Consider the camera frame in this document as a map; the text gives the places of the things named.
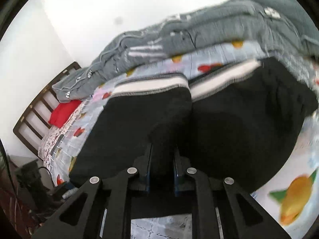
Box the dark wooden headboard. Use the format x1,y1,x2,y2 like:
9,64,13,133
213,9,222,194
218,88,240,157
13,62,81,157

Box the floral bed sheet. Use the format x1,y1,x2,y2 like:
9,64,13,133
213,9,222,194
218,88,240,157
38,101,85,169

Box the grey floral quilt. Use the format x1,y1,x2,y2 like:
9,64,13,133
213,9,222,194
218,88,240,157
52,0,318,103

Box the black pants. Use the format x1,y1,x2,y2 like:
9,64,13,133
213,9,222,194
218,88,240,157
68,56,319,218

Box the red pillow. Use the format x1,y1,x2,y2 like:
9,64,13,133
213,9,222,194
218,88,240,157
49,100,82,128

